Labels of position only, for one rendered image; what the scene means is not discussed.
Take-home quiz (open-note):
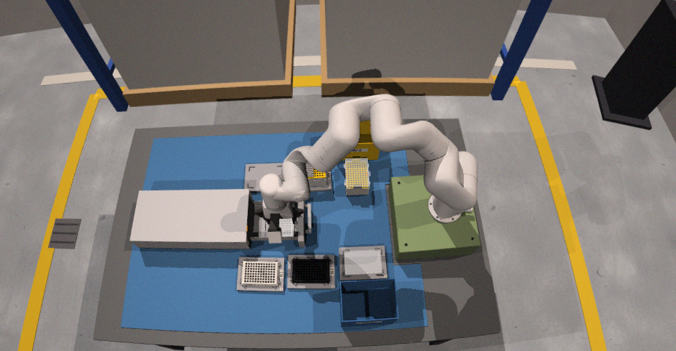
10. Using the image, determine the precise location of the blue bench mat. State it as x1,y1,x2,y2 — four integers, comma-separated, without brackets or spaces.
121,132,428,334

